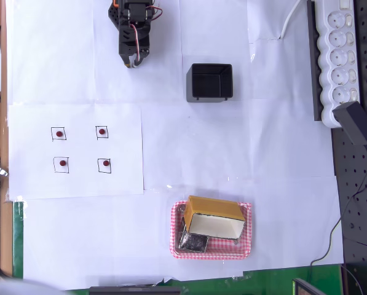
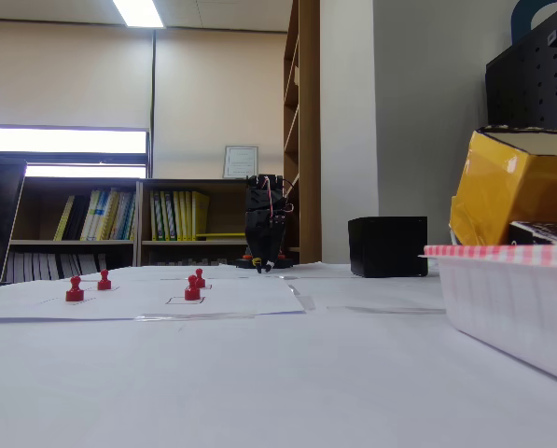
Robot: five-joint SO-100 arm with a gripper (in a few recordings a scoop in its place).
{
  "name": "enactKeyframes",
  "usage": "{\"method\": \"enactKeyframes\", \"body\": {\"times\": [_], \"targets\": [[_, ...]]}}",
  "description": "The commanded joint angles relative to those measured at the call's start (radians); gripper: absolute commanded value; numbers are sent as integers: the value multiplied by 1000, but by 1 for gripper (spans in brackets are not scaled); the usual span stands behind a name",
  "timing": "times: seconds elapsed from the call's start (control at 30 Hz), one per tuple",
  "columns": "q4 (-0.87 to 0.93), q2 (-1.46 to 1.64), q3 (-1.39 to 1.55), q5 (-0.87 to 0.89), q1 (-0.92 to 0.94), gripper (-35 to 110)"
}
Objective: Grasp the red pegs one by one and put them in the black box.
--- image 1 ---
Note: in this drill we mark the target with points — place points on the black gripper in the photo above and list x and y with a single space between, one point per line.
133 50

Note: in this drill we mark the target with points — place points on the red bead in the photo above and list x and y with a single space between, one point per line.
101 131
62 163
58 134
106 163

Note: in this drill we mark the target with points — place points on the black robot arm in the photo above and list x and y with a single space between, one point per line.
134 12

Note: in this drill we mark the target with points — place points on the black plastic bin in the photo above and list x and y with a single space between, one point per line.
190 89

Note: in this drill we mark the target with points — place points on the yellow cardboard box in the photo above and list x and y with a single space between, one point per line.
214 207

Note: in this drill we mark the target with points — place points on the black printed snack package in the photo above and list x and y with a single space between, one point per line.
192 242

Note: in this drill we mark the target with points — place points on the white paper with drawn squares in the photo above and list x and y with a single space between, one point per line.
78 184

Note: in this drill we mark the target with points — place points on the black bar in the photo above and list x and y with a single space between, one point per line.
313 77

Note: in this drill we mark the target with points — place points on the white power strip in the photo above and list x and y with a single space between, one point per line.
330 18

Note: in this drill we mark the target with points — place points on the pink checked tray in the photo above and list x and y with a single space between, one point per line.
226 249

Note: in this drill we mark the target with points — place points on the green mat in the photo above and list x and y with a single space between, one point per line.
17 239

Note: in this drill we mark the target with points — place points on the dark grey block device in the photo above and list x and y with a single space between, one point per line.
355 120

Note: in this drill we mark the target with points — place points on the black flat device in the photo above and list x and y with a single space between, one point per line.
134 291

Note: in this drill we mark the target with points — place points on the white rounded object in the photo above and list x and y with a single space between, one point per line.
5 287

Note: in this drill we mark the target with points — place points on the black pegboard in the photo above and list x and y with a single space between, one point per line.
364 215

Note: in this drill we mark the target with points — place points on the small screen device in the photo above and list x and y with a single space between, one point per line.
303 289

